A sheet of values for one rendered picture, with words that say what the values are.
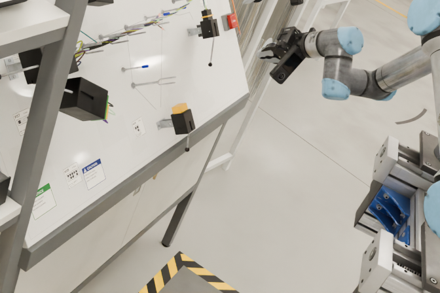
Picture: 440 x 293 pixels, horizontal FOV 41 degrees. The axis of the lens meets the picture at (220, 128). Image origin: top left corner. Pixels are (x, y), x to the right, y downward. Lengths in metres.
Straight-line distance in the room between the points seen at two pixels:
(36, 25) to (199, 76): 1.12
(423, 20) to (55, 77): 0.74
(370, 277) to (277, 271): 1.58
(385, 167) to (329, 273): 1.39
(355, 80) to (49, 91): 0.88
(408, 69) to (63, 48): 0.91
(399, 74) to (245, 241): 1.59
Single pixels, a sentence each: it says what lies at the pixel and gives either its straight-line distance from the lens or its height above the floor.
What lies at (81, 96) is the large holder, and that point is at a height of 1.18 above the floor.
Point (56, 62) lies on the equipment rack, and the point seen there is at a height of 1.37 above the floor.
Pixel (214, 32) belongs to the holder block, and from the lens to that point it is 1.88.
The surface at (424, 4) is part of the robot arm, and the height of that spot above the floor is 1.59.
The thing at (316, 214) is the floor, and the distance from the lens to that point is 3.37.
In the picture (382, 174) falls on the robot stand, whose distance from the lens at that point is 1.77.
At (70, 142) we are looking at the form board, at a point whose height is 1.00.
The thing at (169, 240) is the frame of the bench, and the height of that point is 0.05.
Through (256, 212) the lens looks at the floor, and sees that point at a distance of 3.15.
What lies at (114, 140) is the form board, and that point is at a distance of 1.56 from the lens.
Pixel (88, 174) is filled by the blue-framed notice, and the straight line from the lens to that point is 1.48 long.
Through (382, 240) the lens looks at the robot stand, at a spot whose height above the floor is 1.12.
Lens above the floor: 1.85
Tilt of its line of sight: 30 degrees down
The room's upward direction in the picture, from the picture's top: 24 degrees clockwise
